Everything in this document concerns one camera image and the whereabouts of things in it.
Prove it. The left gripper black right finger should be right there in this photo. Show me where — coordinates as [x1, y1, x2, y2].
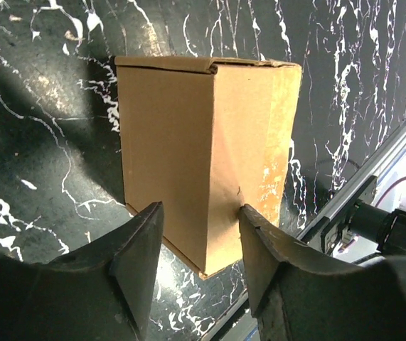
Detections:
[239, 205, 406, 340]

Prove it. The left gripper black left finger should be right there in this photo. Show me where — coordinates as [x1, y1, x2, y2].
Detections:
[0, 202, 164, 340]

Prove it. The brown cardboard express box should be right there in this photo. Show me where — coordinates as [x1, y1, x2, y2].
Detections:
[114, 56, 301, 279]

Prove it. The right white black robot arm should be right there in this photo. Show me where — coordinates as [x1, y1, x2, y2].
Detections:
[348, 200, 406, 256]

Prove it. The black marble pattern mat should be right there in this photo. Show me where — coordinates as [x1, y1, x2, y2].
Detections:
[0, 1, 406, 340]

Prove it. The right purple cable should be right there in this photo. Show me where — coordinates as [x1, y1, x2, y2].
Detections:
[376, 176, 406, 207]

